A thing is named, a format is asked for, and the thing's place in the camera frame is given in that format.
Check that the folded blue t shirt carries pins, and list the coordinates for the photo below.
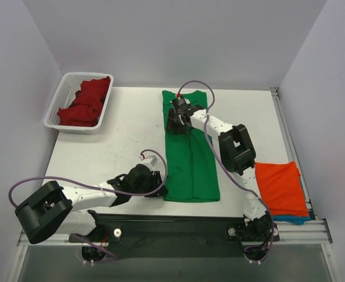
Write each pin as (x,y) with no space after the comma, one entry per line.
(297,220)

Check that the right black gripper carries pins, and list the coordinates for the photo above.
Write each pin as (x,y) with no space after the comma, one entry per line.
(175,123)

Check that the dark red t shirt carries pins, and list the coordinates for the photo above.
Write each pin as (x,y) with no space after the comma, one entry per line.
(87,106)

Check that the aluminium frame rail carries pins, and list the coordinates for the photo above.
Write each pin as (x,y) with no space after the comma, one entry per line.
(133,129)

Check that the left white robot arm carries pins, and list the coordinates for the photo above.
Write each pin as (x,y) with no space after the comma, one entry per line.
(54,208)

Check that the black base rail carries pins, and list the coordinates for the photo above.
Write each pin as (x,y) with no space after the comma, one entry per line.
(141,236)

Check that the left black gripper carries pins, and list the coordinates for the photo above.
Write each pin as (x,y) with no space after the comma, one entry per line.
(158,183)

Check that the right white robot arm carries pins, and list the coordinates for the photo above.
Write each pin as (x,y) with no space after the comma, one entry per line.
(236,157)

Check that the green t shirt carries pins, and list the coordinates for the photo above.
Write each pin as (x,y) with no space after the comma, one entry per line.
(192,172)

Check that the folded orange t shirt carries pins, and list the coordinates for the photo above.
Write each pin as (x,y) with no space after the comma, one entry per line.
(280,188)

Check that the white plastic basket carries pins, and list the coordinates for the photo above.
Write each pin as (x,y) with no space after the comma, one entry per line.
(64,96)

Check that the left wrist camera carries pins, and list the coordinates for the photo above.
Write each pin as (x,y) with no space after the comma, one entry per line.
(149,162)

